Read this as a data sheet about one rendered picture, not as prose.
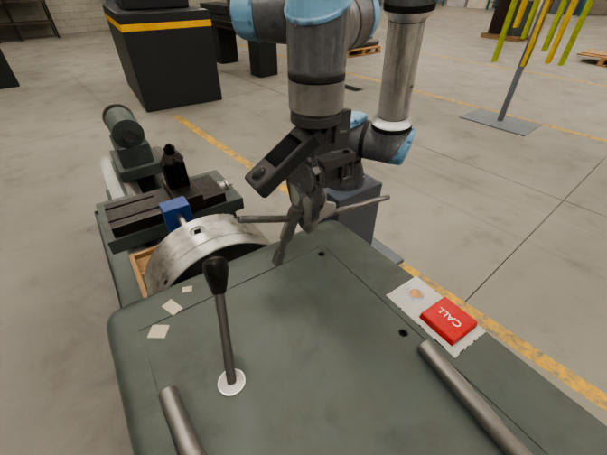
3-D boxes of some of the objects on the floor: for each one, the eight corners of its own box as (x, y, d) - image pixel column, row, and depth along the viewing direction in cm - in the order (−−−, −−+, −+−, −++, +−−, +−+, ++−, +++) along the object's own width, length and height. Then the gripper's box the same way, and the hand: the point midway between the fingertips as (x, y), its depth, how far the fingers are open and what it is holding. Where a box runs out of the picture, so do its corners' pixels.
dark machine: (223, 99, 531) (199, -57, 408) (146, 113, 481) (93, -61, 358) (191, 76, 650) (165, -52, 528) (127, 84, 601) (82, -53, 478)
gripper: (365, 113, 43) (350, 232, 57) (324, 96, 49) (320, 207, 63) (313, 126, 40) (312, 251, 53) (276, 106, 46) (283, 222, 59)
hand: (303, 227), depth 56 cm, fingers closed
